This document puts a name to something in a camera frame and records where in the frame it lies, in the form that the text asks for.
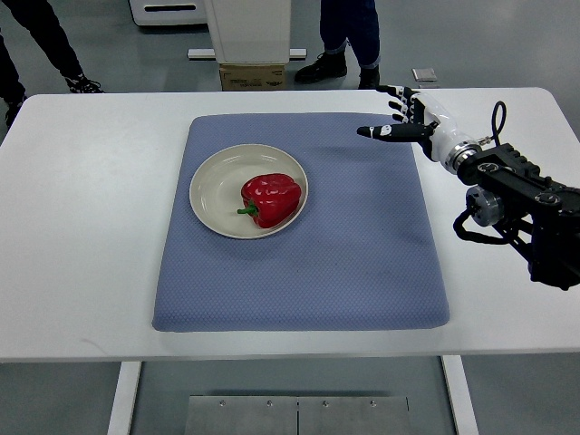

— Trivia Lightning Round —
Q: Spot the red bell pepper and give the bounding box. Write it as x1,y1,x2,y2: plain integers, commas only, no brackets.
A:
237,173,302,228

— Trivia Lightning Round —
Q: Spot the metal floor plate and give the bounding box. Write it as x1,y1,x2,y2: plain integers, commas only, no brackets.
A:
185,396,413,434

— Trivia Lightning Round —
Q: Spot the small grey floor pad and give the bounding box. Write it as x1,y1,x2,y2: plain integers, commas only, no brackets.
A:
411,68,440,89

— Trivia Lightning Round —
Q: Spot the blue textured mat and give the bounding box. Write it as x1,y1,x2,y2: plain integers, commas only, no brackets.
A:
152,112,450,332

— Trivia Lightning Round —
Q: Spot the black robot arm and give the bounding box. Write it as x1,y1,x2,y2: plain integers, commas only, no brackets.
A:
453,101,579,291

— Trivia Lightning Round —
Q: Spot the person in blue jeans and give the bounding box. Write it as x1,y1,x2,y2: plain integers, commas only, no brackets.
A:
295,0,381,90

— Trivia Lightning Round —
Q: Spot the right white table leg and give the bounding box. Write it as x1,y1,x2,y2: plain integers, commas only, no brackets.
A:
440,355,479,435

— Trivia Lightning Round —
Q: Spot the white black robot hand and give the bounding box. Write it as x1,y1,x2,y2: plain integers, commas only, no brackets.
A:
357,85,481,175

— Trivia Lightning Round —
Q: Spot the cardboard box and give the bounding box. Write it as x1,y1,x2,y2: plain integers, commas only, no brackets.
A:
219,63,286,92

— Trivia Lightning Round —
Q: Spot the white table leg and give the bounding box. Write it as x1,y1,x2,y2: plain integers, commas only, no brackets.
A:
440,355,479,435
106,362,141,435

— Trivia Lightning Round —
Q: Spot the person in black trousers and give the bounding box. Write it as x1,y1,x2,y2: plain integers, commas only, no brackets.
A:
1,1,103,128

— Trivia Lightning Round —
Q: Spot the white appliance in background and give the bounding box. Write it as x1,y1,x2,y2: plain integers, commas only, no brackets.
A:
129,0,207,26

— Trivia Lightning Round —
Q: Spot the left white table leg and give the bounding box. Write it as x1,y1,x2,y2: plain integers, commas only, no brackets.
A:
106,362,141,435

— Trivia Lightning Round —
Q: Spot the white machine column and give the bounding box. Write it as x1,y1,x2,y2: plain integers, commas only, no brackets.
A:
188,0,307,64

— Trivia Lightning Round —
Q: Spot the cream round plate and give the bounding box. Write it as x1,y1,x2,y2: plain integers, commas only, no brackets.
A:
189,144,308,239

